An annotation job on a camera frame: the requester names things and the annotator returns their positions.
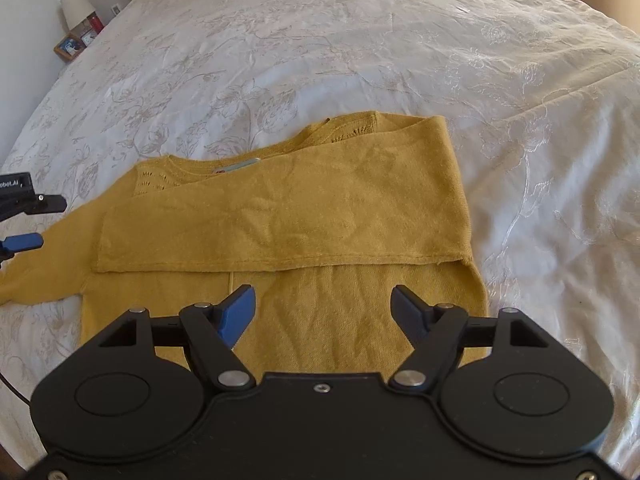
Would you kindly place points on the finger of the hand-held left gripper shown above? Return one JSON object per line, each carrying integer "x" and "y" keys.
{"x": 50, "y": 203}
{"x": 22, "y": 243}

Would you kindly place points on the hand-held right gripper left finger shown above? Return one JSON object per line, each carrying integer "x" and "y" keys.
{"x": 239, "y": 310}

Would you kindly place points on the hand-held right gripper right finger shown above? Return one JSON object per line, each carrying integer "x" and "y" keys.
{"x": 406, "y": 310}

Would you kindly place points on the yellow knit sweater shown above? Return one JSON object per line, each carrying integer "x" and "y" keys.
{"x": 300, "y": 210}

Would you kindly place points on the red candle jar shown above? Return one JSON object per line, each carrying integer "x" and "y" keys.
{"x": 95, "y": 24}

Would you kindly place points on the white table lamp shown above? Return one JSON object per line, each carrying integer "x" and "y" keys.
{"x": 77, "y": 9}

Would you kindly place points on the white embroidered bedspread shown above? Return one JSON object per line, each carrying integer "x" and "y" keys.
{"x": 350, "y": 40}

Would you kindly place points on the wooden picture frame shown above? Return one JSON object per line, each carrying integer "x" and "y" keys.
{"x": 69, "y": 48}

